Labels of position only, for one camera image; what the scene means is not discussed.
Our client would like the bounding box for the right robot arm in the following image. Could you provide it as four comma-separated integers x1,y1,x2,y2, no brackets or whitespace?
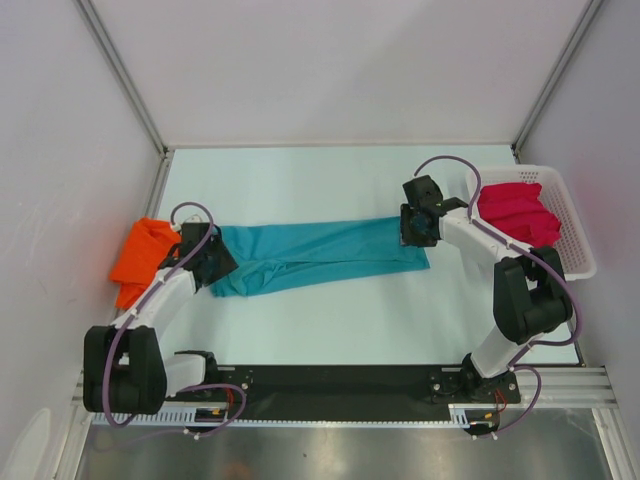
400,175,574,401

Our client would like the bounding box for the white slotted cable duct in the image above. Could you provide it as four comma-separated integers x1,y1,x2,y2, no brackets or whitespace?
92,403,501,429

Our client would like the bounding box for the left rear frame post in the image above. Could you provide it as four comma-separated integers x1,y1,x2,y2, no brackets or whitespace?
73,0,168,158

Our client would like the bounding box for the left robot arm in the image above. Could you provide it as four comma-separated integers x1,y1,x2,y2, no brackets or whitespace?
83,218,238,416

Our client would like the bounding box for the orange t-shirt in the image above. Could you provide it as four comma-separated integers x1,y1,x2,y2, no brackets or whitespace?
109,217,180,310

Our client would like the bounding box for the right rear frame post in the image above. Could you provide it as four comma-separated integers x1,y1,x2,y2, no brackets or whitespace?
510,0,609,163

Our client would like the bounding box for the magenta t-shirt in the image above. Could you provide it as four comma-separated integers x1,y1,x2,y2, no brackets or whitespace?
477,182,562,248

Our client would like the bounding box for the teal t-shirt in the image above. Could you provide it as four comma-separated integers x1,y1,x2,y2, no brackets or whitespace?
211,217,430,298

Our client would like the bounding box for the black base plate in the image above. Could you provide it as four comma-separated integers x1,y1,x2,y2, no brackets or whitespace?
176,365,521,420

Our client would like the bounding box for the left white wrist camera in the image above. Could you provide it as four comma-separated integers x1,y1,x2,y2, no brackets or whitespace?
170,214,203,232

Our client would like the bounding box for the white plastic basket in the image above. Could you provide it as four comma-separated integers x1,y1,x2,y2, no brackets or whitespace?
479,165,597,281

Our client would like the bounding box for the aluminium frame rail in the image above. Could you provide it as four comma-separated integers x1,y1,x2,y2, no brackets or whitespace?
78,366,616,423

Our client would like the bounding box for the frame post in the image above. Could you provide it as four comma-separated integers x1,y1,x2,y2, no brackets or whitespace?
510,0,609,163
73,0,168,158

